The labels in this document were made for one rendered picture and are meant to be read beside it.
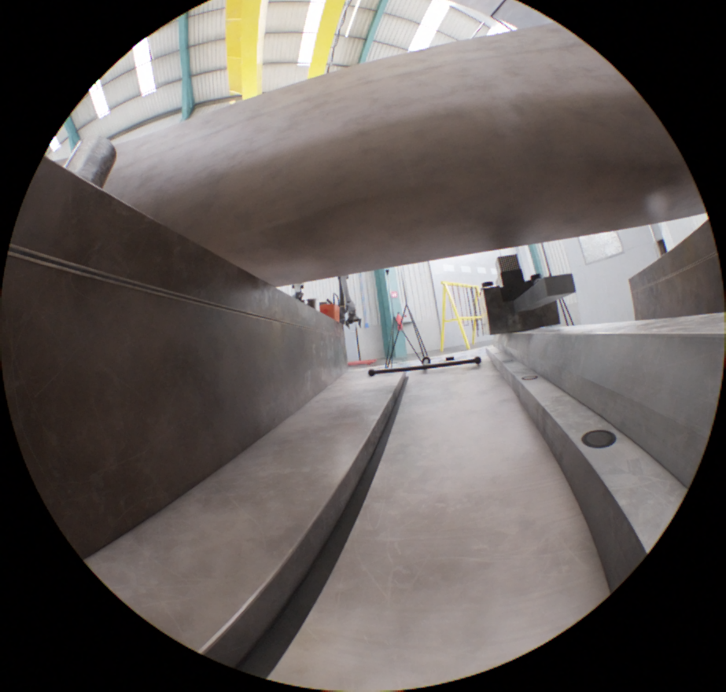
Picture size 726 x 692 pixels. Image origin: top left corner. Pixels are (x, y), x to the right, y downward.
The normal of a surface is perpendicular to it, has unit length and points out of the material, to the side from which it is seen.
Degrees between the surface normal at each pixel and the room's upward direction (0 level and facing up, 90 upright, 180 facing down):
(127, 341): 90
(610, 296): 90
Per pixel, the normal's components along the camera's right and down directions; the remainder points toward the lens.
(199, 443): 0.99, -0.12
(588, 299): -0.95, 0.09
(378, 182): -0.26, -0.04
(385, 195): -0.11, 0.67
